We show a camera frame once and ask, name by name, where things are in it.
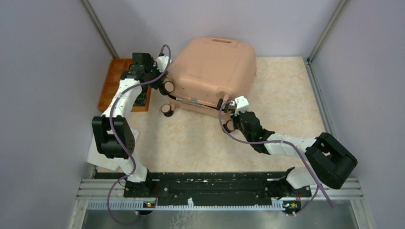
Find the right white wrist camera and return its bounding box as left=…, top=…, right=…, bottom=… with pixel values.
left=230, top=95, right=249, bottom=116

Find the pink suitcase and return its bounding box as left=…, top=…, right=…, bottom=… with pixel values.
left=160, top=37, right=256, bottom=132

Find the wooden compartment tray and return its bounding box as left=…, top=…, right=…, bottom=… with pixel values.
left=97, top=59, right=151, bottom=112

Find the white cloth under left arm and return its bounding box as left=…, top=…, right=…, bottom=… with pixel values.
left=87, top=135, right=147, bottom=182

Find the aluminium rail frame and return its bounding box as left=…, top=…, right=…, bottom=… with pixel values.
left=69, top=173, right=375, bottom=229

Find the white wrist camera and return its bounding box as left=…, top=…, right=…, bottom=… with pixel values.
left=230, top=95, right=249, bottom=116
left=155, top=53, right=171, bottom=73

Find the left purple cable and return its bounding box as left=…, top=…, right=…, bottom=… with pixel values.
left=107, top=44, right=173, bottom=226

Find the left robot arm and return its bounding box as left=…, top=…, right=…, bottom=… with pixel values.
left=92, top=52, right=171, bottom=197

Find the purple cable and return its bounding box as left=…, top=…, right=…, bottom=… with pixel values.
left=217, top=100, right=334, bottom=217
left=107, top=44, right=173, bottom=226

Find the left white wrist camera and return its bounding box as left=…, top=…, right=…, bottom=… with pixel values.
left=155, top=53, right=171, bottom=73

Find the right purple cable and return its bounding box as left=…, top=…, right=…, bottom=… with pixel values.
left=217, top=100, right=334, bottom=217

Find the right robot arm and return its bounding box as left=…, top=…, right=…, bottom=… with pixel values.
left=230, top=112, right=358, bottom=198

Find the rolled yellow green tie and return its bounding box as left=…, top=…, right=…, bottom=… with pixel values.
left=134, top=94, right=148, bottom=106

